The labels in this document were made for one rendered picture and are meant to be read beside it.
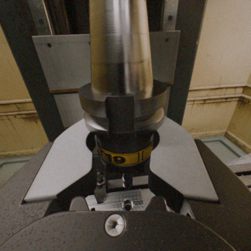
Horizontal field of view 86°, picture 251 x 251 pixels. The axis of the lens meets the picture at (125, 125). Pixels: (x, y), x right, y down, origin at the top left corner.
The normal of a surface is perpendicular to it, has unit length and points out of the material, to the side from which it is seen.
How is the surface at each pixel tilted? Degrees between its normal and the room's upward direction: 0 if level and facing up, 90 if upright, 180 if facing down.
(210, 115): 90
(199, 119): 90
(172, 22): 90
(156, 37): 92
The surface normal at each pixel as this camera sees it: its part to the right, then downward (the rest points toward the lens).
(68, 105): 0.11, 0.51
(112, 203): -0.04, -0.86
